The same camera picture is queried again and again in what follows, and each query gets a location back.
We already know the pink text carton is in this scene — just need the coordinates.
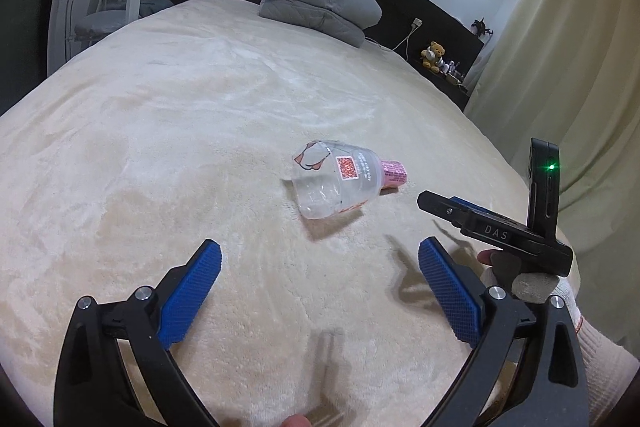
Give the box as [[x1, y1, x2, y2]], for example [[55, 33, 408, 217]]
[[381, 160, 408, 191]]

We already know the clear plastic bottle red label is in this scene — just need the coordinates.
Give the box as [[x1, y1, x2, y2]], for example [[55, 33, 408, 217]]
[[291, 140, 384, 220]]

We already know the right cream sweater forearm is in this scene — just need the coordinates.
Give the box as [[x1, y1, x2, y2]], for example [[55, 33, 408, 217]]
[[552, 277, 639, 426]]

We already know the right hand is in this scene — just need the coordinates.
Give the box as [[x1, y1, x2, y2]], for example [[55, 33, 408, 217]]
[[477, 249, 575, 306]]

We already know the left hand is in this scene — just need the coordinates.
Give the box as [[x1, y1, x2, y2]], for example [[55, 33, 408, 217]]
[[280, 414, 312, 427]]

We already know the cream curtain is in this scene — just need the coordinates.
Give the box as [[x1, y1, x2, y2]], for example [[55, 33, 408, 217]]
[[466, 0, 639, 351]]

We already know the teddy bear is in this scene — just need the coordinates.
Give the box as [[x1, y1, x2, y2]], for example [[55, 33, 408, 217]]
[[421, 41, 445, 74]]

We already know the black plant figure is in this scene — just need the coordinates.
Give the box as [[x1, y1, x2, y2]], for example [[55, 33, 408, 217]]
[[471, 18, 494, 38]]

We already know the beige plush bed blanket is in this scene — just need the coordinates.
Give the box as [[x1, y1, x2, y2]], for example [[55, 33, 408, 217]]
[[1, 0, 528, 426]]

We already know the grey pillow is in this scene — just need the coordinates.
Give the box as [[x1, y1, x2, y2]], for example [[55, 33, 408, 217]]
[[258, 0, 366, 48]]

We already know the grey chair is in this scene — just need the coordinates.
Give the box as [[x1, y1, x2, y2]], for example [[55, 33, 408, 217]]
[[64, 0, 128, 55]]

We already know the white charging cable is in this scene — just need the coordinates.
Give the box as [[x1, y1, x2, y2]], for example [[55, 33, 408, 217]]
[[364, 17, 424, 54]]

